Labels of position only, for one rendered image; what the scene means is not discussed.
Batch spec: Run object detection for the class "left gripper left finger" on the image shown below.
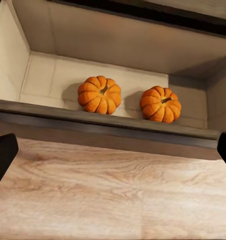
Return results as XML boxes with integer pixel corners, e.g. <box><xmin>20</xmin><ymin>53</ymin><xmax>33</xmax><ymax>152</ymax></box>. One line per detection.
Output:
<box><xmin>0</xmin><ymin>133</ymin><xmax>19</xmax><ymax>181</ymax></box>

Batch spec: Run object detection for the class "pumpkin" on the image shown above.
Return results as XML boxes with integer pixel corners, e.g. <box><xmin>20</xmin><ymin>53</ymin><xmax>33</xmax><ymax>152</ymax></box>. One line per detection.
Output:
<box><xmin>139</xmin><ymin>85</ymin><xmax>182</xmax><ymax>123</ymax></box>
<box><xmin>78</xmin><ymin>76</ymin><xmax>121</xmax><ymax>115</ymax></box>

